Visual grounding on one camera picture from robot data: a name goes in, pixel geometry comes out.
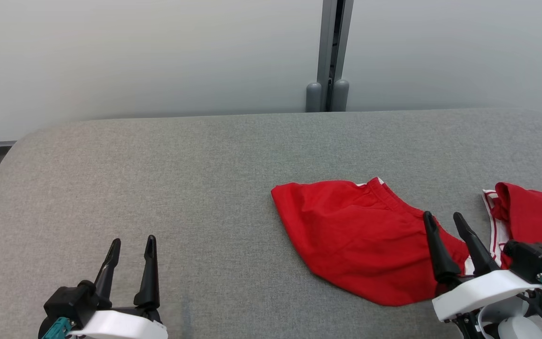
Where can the teal left camera connector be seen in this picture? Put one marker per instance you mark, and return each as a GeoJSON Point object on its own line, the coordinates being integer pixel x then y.
{"type": "Point", "coordinates": [57, 328]}

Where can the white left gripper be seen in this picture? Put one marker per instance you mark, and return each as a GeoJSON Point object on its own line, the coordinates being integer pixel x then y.
{"type": "Point", "coordinates": [120, 325]}

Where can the red shorts with white stripes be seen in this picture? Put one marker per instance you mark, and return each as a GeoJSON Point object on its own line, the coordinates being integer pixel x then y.
{"type": "Point", "coordinates": [355, 235]}

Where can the grey metal partition post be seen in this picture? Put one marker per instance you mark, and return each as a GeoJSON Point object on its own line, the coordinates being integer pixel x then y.
{"type": "Point", "coordinates": [330, 42]}

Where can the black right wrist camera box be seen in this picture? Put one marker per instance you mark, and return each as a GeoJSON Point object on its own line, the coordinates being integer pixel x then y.
{"type": "Point", "coordinates": [532, 259]}

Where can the red jersey with white sleeves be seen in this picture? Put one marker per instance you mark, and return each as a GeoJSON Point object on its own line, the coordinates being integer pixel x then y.
{"type": "Point", "coordinates": [539, 216]}

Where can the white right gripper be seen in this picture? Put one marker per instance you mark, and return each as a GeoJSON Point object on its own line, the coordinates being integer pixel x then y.
{"type": "Point", "coordinates": [482, 292]}

